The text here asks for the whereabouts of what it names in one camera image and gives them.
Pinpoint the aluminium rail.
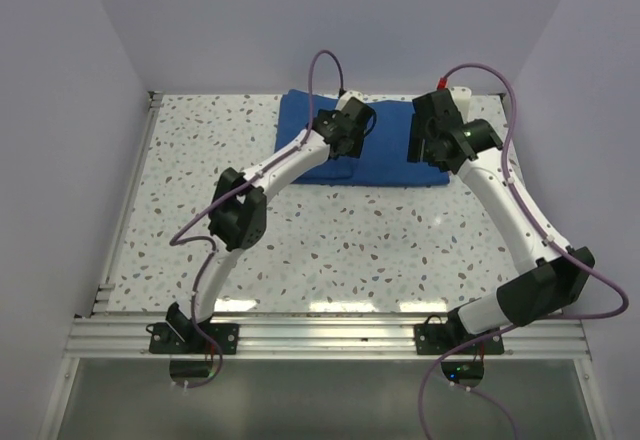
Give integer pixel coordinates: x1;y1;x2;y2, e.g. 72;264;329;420
63;313;590;361
89;91;164;316

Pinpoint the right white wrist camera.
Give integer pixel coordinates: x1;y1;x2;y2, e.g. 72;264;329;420
448;86;473;122

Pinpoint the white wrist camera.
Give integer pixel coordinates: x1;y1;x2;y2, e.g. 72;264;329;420
335;90;365;110
448;86;473;122

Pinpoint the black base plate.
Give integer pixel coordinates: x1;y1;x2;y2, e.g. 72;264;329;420
413;315;505;355
146;322;239;355

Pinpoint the blue surgical cloth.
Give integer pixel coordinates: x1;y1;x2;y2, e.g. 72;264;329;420
275;90;449;187

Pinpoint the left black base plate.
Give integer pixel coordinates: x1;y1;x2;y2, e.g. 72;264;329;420
146;322;239;355

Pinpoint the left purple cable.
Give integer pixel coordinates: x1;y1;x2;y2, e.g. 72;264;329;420
169;49;349;391

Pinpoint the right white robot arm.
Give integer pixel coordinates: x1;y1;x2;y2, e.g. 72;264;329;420
407;88;595;353

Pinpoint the purple cable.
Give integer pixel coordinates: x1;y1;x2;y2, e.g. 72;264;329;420
418;63;631;440
169;49;349;391

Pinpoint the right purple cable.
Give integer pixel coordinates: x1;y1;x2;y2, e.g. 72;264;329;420
418;63;631;440

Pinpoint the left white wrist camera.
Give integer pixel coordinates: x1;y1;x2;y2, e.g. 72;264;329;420
335;90;365;110

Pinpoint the aluminium front rail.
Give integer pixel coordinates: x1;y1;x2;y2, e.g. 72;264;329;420
63;313;590;361

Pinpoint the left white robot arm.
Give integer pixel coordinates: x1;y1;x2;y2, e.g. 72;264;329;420
148;93;377;356

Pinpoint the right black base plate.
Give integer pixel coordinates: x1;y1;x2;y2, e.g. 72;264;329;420
413;315;505;355

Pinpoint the aluminium left side rail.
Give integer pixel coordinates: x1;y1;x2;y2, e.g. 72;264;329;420
89;91;164;316

